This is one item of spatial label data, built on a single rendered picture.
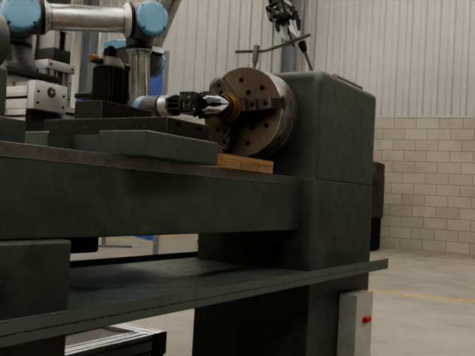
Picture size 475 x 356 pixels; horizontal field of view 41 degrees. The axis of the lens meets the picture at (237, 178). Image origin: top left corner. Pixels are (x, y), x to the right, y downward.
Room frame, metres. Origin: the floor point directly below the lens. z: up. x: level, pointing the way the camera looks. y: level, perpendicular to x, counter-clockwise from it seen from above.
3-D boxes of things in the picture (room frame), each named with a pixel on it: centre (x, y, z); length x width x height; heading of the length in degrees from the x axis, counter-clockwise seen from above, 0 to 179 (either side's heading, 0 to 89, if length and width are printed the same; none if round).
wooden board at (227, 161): (2.02, 0.12, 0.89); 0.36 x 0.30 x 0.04; 58
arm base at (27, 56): (2.16, 0.78, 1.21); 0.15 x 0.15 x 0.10
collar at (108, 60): (1.77, 0.37, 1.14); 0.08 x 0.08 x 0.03
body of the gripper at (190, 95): (2.13, 0.18, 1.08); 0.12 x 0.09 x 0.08; 57
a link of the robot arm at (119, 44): (2.58, 0.51, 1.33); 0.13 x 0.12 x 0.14; 135
